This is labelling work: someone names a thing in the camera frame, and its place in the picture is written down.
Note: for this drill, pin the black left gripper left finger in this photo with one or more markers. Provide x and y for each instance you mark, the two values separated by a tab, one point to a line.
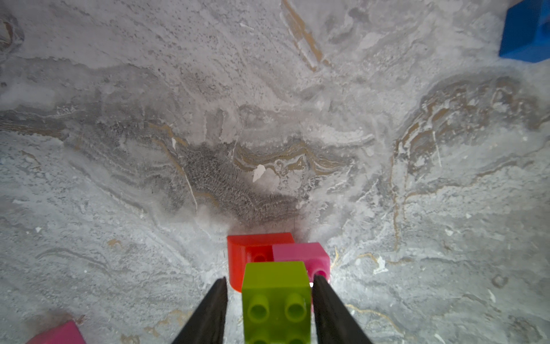
207	323

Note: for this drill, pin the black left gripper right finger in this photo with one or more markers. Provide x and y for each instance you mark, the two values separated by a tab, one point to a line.
334	323

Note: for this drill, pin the pink lego brick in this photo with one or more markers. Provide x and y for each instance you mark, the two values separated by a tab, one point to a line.
67	333
313	255

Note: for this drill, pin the lime green lego brick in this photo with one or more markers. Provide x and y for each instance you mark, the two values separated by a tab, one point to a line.
276	303

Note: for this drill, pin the red lego brick base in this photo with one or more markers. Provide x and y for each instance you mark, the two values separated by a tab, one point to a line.
244	249

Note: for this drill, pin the blue lego brick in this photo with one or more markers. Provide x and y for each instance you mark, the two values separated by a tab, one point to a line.
526	32

